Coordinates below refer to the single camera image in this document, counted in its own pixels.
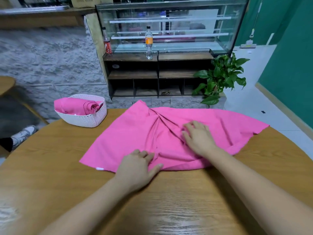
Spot white mop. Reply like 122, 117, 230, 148
240, 28, 257, 49

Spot pink towel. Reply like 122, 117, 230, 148
54, 97, 104, 116

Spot person's right forearm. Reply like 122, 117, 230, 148
204, 147, 313, 235

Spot white flat tray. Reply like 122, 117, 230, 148
0, 5, 71, 14

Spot small round wooden side table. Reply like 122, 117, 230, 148
0, 76, 47, 125

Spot clear bottle with orange label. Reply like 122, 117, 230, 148
145, 26, 154, 60

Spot person's left hand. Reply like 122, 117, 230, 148
115, 149, 163, 193

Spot person's left forearm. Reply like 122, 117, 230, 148
39, 179, 135, 235

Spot red label cola bottle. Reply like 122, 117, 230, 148
102, 28, 113, 56

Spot cardboard box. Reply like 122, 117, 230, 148
70, 0, 114, 9

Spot person's right hand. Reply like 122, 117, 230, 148
182, 120, 218, 157

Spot wooden bar counter top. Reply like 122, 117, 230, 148
0, 6, 98, 30

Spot green potted plant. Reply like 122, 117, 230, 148
192, 52, 250, 106

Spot pile of pink cloths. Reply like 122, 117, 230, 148
79, 99, 271, 172

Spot white shoe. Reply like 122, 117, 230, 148
11, 125, 39, 149

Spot glass display case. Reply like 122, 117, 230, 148
96, 0, 250, 56

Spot white woven plastic basket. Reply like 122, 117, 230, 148
54, 94, 108, 128

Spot dark wooden shelf cabinet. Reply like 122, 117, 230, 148
102, 50, 226, 98

